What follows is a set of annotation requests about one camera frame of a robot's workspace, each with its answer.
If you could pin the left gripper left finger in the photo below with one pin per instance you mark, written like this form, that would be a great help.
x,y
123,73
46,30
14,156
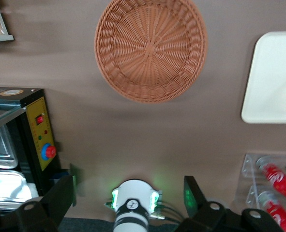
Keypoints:
x,y
48,207

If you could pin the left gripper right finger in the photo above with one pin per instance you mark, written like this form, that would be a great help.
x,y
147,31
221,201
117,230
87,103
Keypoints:
x,y
205,215

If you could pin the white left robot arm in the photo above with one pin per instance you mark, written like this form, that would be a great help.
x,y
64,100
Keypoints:
x,y
133,200

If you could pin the cream plastic tray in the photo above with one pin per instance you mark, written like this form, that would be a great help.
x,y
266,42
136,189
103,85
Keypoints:
x,y
268,79

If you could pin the round brown wicker basket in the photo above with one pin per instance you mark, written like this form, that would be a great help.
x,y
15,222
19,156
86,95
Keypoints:
x,y
151,48

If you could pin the steel warmer pan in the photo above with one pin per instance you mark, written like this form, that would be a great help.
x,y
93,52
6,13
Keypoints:
x,y
0,149
4,186

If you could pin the clear acrylic bottle rack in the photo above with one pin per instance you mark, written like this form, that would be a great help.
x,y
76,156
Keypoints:
x,y
246,166

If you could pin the red cola bottle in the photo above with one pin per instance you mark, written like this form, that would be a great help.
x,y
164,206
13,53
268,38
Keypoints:
x,y
278,215
277,177

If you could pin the black food warmer case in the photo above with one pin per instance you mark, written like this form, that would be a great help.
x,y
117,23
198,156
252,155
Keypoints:
x,y
40,135

